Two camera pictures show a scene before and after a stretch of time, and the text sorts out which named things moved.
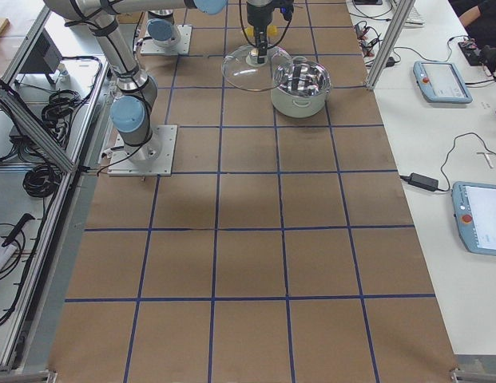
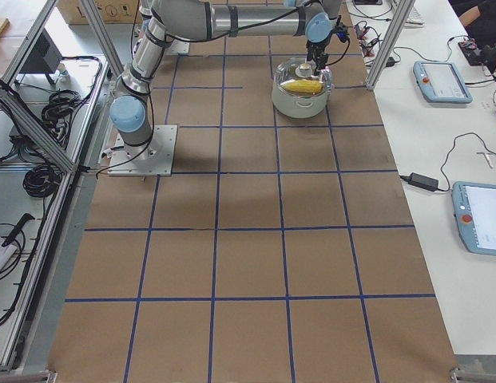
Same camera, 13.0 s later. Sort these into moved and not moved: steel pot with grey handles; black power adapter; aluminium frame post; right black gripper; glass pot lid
Moved: right black gripper; glass pot lid
Not moved: aluminium frame post; black power adapter; steel pot with grey handles
